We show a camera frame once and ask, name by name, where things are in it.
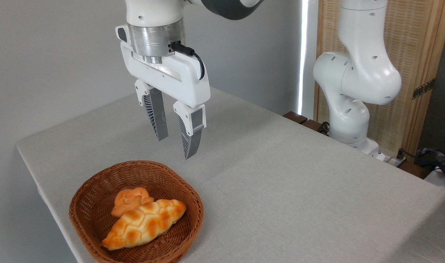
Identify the grey tablecloth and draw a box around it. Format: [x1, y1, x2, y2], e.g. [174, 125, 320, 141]
[16, 86, 445, 263]

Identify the bamboo folding screen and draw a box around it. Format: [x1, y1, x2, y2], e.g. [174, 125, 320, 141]
[314, 0, 445, 157]

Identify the round orange bread bun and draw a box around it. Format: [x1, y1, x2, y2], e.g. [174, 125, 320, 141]
[111, 187, 155, 218]

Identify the metal screen hinge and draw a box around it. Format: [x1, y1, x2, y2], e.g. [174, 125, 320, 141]
[412, 79, 435, 100]

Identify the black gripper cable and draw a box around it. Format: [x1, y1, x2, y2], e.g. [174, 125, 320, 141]
[170, 42, 206, 81]

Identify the brown wicker basket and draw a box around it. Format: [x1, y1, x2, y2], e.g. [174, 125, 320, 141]
[69, 160, 204, 263]

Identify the long braided bread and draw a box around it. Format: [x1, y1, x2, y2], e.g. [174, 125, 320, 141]
[101, 199, 187, 251]

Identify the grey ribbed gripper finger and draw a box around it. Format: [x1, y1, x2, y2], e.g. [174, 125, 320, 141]
[173, 101, 207, 160]
[135, 80, 169, 141]

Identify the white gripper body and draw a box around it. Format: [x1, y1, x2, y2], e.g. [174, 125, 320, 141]
[116, 24, 211, 108]

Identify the white power strip with plug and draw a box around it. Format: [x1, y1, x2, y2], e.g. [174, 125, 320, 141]
[376, 148, 407, 168]

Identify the silver metal wrist flange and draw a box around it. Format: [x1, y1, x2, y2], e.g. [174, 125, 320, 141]
[127, 18, 186, 64]

